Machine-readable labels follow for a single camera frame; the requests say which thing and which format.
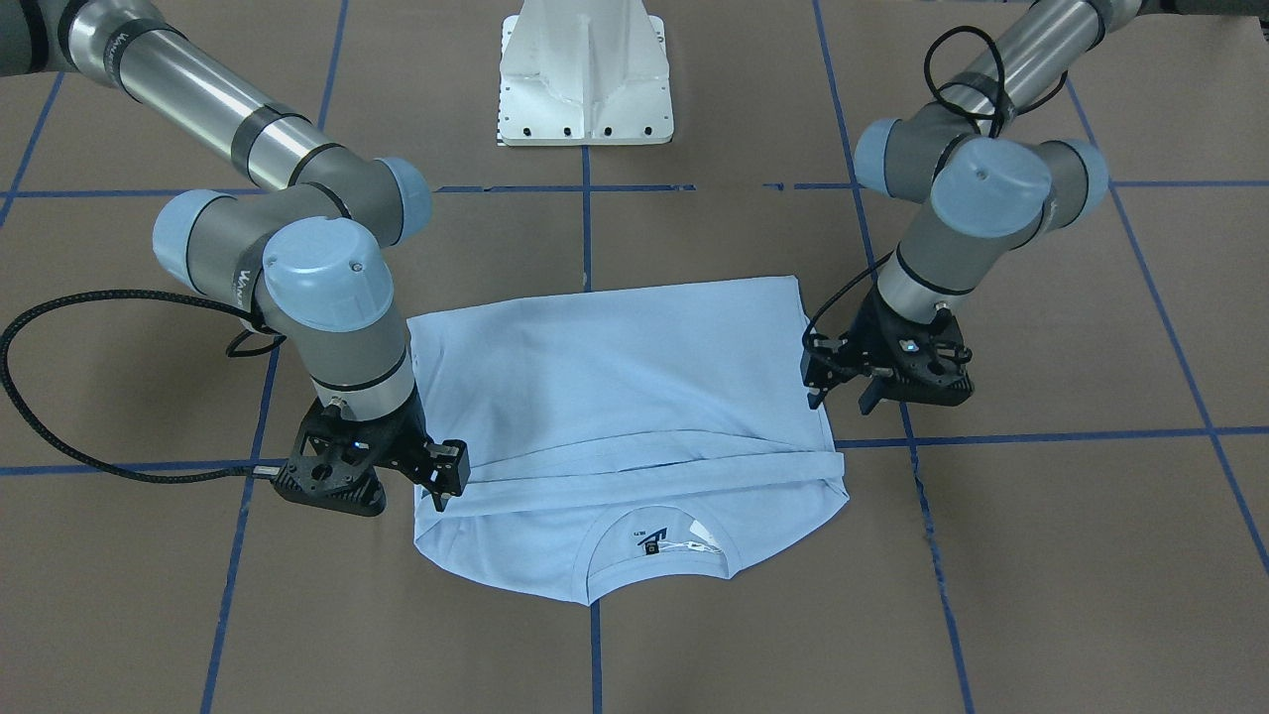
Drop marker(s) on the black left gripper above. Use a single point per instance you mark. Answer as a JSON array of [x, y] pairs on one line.
[[865, 334]]

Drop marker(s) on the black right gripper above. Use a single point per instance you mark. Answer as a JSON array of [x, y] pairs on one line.
[[403, 445]]

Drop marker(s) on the light blue t-shirt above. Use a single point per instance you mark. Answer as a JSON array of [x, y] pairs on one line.
[[624, 435]]

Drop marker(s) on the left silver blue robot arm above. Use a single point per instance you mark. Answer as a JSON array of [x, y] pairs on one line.
[[979, 197]]

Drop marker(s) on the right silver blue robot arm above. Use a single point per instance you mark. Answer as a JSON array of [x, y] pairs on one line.
[[304, 264]]

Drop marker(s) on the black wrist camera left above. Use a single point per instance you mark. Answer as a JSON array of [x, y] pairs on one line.
[[927, 363]]

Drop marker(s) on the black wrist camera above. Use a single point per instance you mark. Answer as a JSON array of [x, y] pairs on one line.
[[332, 465], [927, 363]]

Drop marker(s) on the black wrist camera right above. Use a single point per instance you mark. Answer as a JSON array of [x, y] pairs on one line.
[[332, 465]]

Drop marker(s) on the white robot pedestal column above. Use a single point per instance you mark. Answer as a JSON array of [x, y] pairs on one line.
[[584, 73]]

